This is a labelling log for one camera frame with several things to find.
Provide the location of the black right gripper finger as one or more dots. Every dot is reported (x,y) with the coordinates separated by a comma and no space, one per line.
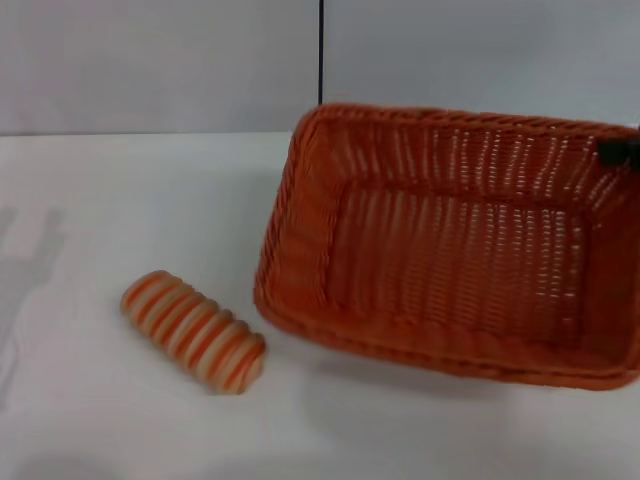
(620,151)

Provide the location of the orange woven plastic basket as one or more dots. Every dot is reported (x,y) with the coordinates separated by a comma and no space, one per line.
(450,280)

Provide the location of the orange striped bread roll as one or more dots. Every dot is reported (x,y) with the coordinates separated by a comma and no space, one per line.
(192,330)

